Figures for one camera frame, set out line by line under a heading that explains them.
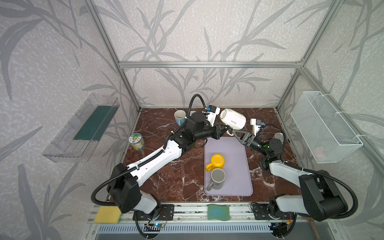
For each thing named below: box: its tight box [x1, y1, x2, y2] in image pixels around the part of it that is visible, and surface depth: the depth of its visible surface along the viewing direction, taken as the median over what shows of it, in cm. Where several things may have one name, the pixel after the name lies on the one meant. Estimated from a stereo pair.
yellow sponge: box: [94, 206, 123, 224], surface depth 72 cm
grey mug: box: [206, 168, 226, 191], surface depth 78 cm
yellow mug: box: [205, 154, 225, 172], surface depth 84 cm
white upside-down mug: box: [219, 108, 247, 136], surface depth 71 cm
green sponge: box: [207, 204, 231, 221], surface depth 74 cm
